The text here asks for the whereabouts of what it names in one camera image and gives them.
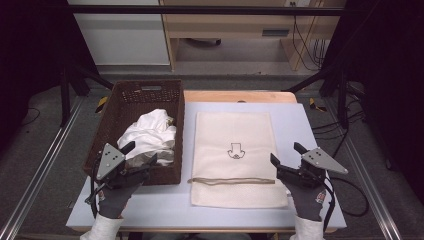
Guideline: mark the yellow black tape piece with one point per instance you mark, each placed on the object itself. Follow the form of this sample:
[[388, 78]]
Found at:
[[101, 104], [315, 106]]

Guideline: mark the metal floor rail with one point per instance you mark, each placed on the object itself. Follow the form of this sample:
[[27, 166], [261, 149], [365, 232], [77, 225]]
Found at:
[[36, 176], [370, 186]]

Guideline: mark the white cabinet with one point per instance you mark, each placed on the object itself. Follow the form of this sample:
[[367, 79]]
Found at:
[[123, 36]]

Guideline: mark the brown wicker basket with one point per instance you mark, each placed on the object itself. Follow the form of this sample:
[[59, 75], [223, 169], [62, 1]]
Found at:
[[115, 120]]

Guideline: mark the dark curtain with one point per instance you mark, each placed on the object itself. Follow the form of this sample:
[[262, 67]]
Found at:
[[390, 66], [30, 50]]

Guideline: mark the person's right hand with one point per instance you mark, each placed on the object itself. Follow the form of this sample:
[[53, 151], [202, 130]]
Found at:
[[308, 201]]

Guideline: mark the light wooden desk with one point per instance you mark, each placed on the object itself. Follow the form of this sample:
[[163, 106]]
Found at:
[[230, 25]]

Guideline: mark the cream mesh laundry bag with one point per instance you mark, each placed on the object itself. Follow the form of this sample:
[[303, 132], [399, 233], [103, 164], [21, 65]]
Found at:
[[230, 133]]

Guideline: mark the black metal stand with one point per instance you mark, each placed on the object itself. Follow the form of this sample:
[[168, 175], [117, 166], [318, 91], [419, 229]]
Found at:
[[342, 100], [65, 96]]

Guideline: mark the person's left hand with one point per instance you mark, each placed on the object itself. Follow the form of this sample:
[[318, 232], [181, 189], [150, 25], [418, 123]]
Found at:
[[115, 201]]

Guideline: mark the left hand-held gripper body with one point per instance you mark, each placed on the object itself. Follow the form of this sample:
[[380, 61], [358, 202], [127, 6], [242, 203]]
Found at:
[[110, 161]]

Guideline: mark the black horizontal bar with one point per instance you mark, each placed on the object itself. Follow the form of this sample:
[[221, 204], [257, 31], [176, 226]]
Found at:
[[200, 10]]

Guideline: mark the white garment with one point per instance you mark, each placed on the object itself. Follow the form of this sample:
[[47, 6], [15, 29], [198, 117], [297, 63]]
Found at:
[[150, 131]]

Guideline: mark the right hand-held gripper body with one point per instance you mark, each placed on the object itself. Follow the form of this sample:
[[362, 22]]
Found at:
[[321, 160]]

